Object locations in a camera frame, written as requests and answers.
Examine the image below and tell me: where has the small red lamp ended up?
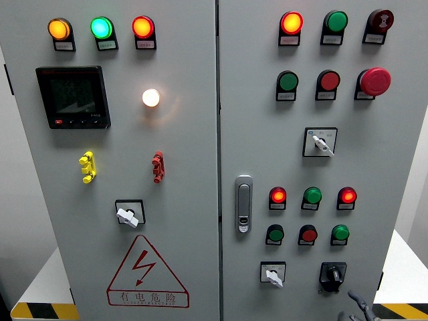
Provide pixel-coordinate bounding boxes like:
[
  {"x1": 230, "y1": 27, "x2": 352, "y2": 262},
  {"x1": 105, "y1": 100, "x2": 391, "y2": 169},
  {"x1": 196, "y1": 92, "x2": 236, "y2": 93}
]
[
  {"x1": 269, "y1": 186, "x2": 288, "y2": 205},
  {"x1": 337, "y1": 186, "x2": 358, "y2": 205}
]

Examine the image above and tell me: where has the red warning triangle sign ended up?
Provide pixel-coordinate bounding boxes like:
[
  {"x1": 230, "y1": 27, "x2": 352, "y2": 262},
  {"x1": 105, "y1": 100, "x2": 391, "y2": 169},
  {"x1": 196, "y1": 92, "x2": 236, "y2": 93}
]
[{"x1": 106, "y1": 234, "x2": 191, "y2": 309}]

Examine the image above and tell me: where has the large red lamp beside green button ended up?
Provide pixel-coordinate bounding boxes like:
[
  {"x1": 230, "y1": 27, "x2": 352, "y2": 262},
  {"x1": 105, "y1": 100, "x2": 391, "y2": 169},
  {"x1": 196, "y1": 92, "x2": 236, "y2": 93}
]
[{"x1": 280, "y1": 11, "x2": 304, "y2": 36}]

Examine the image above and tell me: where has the dark red buzzer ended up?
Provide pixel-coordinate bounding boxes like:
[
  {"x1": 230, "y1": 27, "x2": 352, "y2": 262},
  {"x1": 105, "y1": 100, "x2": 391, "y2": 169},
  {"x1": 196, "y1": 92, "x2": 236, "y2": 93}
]
[{"x1": 366, "y1": 9, "x2": 395, "y2": 33}]

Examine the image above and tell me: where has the small red push button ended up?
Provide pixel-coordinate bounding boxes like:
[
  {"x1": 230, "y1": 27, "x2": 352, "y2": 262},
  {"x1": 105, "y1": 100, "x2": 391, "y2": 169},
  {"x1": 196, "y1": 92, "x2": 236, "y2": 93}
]
[{"x1": 298, "y1": 224, "x2": 318, "y2": 243}]

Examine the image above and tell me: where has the small green push button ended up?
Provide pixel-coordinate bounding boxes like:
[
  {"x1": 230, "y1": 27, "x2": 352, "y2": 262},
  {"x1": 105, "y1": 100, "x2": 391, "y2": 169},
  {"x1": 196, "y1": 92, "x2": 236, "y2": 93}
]
[{"x1": 265, "y1": 224, "x2": 286, "y2": 243}]

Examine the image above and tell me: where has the turn switch with slim white handle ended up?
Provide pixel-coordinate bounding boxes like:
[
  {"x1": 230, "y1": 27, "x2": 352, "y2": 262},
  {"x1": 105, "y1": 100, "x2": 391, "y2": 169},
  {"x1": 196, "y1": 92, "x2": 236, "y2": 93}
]
[{"x1": 302, "y1": 126, "x2": 338, "y2": 158}]

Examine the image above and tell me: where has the turn switch with wide white handle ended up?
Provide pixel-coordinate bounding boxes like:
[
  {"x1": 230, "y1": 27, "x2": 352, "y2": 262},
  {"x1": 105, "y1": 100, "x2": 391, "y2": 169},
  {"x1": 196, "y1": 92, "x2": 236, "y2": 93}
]
[{"x1": 114, "y1": 199, "x2": 146, "y2": 229}]

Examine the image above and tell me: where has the label plate under red button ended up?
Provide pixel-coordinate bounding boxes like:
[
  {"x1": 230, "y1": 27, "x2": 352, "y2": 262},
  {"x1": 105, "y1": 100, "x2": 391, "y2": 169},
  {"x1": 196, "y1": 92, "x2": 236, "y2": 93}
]
[{"x1": 314, "y1": 89, "x2": 337, "y2": 101}]

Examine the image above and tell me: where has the black yellow striped tape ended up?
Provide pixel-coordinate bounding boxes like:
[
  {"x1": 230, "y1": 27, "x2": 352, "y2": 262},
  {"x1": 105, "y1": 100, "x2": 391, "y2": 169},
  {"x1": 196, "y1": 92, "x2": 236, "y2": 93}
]
[
  {"x1": 371, "y1": 303, "x2": 428, "y2": 321},
  {"x1": 9, "y1": 302, "x2": 80, "y2": 321}
]

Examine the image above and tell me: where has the yellow round lamp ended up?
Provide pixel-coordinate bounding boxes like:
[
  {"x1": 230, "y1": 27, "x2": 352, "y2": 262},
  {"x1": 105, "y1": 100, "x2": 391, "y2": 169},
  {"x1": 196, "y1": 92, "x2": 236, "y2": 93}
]
[{"x1": 47, "y1": 17, "x2": 73, "y2": 41}]

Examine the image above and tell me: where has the pale grey cabinet door with lock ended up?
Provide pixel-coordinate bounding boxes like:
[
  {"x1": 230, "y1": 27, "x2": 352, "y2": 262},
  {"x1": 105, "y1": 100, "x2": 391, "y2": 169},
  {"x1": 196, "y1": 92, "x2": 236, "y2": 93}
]
[{"x1": 217, "y1": 0, "x2": 428, "y2": 321}]

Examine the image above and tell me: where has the label plate under red lamp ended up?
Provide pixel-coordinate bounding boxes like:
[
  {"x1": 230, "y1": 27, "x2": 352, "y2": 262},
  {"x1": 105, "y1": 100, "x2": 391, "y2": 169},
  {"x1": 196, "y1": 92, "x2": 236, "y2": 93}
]
[
  {"x1": 278, "y1": 33, "x2": 301, "y2": 47},
  {"x1": 134, "y1": 37, "x2": 157, "y2": 51}
]

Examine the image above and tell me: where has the large red stop button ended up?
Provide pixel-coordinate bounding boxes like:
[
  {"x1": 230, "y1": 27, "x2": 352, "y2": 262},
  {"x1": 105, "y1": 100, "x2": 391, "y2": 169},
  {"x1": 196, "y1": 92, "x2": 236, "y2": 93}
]
[{"x1": 356, "y1": 67, "x2": 392, "y2": 97}]

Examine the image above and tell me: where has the flat red push button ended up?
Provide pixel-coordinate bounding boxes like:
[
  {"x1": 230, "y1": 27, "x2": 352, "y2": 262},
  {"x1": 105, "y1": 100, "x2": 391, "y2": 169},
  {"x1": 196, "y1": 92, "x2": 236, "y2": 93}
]
[{"x1": 316, "y1": 69, "x2": 341, "y2": 92}]

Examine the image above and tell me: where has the small turn switch with white handle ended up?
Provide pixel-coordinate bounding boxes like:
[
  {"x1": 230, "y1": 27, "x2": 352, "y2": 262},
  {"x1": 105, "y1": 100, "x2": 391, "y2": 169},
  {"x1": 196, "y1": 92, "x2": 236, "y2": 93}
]
[{"x1": 259, "y1": 261, "x2": 287, "y2": 289}]

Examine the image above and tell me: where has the label plate under lit green lamp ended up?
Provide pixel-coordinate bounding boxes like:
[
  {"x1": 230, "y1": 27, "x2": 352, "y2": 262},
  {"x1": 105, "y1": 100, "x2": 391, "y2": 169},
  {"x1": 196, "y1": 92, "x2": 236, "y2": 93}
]
[{"x1": 96, "y1": 38, "x2": 119, "y2": 51}]

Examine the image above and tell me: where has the flat green push button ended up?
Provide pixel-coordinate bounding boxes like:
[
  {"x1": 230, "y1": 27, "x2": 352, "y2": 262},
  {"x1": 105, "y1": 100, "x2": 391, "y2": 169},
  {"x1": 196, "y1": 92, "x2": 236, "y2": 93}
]
[{"x1": 276, "y1": 70, "x2": 300, "y2": 93}]

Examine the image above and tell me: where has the silver door lock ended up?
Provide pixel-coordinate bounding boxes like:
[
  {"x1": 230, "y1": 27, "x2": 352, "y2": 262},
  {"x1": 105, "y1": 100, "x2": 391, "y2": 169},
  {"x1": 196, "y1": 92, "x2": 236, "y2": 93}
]
[{"x1": 234, "y1": 175, "x2": 253, "y2": 234}]

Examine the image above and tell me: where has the black display meter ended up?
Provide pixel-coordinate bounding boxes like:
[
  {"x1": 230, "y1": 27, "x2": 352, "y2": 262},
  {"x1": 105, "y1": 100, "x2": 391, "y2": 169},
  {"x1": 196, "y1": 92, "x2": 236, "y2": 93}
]
[{"x1": 35, "y1": 65, "x2": 112, "y2": 130}]

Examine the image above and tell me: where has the large green lit lamp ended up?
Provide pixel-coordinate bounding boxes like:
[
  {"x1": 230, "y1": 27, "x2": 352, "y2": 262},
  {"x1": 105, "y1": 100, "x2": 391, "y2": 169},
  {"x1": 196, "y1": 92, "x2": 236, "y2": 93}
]
[{"x1": 90, "y1": 16, "x2": 115, "y2": 41}]

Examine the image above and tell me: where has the large green domed button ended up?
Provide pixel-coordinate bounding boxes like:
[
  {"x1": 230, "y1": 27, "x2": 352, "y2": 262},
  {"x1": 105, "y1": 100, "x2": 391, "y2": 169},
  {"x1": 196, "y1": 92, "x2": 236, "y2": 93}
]
[{"x1": 323, "y1": 10, "x2": 349, "y2": 34}]

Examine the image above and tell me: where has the pale grey cabinet door with display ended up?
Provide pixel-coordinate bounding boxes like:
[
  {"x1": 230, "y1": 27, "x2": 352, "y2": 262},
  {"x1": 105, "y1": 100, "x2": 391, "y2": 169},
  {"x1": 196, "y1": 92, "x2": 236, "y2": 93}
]
[{"x1": 0, "y1": 0, "x2": 221, "y2": 321}]

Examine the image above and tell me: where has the small yellow handle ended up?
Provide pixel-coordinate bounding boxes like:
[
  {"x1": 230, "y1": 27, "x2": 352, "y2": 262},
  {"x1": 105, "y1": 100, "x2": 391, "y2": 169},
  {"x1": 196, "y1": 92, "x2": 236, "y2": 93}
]
[{"x1": 78, "y1": 150, "x2": 98, "y2": 185}]

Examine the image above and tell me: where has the label plate under yellow lamp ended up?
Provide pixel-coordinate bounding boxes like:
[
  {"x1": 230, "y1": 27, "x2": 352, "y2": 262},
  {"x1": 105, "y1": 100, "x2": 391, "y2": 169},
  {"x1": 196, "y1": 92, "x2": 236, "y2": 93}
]
[{"x1": 53, "y1": 39, "x2": 77, "y2": 52}]

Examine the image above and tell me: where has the label plate under buzzer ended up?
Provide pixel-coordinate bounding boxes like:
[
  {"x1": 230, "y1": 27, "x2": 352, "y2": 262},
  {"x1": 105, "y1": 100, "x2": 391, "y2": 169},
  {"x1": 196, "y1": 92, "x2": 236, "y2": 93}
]
[{"x1": 362, "y1": 31, "x2": 385, "y2": 45}]

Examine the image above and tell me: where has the small red handle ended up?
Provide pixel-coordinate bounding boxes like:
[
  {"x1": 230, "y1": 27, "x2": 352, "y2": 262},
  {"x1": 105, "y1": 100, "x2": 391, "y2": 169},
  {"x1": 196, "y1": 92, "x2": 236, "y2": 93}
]
[{"x1": 151, "y1": 150, "x2": 166, "y2": 184}]

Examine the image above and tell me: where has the white round lamp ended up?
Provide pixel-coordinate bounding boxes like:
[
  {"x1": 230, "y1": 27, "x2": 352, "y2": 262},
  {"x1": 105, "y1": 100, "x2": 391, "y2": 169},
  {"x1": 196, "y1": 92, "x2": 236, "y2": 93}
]
[{"x1": 141, "y1": 88, "x2": 161, "y2": 108}]

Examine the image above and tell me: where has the black knob turn switch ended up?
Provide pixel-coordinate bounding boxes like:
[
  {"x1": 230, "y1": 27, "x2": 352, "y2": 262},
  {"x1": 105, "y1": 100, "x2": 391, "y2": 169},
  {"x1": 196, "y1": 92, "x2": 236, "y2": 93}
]
[{"x1": 318, "y1": 261, "x2": 348, "y2": 295}]

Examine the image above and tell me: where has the small green domed lamp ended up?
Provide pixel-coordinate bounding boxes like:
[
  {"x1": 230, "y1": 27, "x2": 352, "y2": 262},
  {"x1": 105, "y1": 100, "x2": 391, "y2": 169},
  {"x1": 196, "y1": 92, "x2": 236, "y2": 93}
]
[
  {"x1": 331, "y1": 224, "x2": 350, "y2": 241},
  {"x1": 302, "y1": 186, "x2": 323, "y2": 205}
]

